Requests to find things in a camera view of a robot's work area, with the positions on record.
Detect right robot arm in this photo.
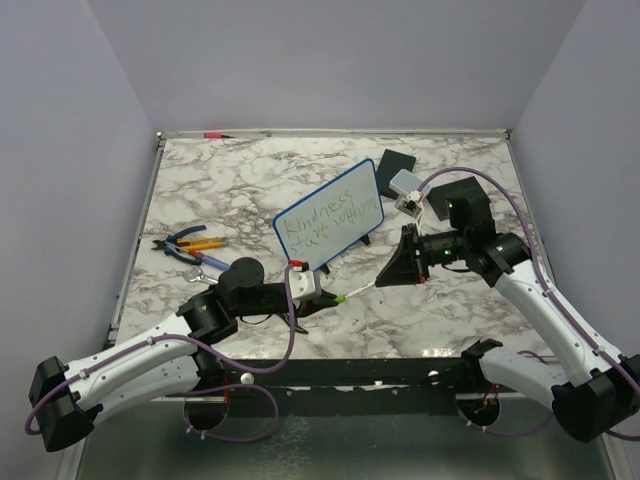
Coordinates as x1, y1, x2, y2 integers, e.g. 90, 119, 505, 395
375, 172, 639, 443

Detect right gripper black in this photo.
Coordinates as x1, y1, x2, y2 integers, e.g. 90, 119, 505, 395
376, 223, 469, 285

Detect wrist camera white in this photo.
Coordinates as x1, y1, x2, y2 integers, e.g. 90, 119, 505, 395
395, 190, 426, 226
286, 260, 322, 302

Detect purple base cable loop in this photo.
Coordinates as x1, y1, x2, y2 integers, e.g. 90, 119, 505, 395
183, 382, 281, 442

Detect black handled pliers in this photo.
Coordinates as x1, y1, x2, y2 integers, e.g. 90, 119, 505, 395
294, 321, 309, 335

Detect blue framed whiteboard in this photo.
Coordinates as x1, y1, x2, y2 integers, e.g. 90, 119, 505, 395
272, 158, 385, 270

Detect red pen at back rail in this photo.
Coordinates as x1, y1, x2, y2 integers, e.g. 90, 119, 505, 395
203, 132, 235, 139

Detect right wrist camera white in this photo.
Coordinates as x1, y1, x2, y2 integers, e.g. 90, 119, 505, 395
395, 190, 426, 226

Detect aluminium table frame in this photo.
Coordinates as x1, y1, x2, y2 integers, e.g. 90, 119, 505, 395
54, 127, 626, 480

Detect black network switch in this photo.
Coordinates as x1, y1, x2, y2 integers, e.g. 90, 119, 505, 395
427, 184, 449, 221

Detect yellow utility knife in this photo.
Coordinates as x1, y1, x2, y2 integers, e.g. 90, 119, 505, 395
176, 237, 227, 251

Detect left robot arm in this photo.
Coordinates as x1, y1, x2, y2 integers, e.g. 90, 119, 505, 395
24, 257, 346, 452

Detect black flat box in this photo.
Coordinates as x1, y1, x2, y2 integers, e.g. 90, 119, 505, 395
376, 149, 416, 199

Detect white small router box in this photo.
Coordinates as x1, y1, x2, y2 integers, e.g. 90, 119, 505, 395
389, 169, 422, 198

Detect blue handled cutters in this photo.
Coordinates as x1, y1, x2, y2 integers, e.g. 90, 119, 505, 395
152, 225, 206, 266

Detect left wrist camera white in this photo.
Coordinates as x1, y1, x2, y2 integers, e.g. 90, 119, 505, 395
286, 260, 322, 302

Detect white marker pen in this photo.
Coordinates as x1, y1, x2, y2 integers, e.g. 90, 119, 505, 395
345, 281, 375, 299

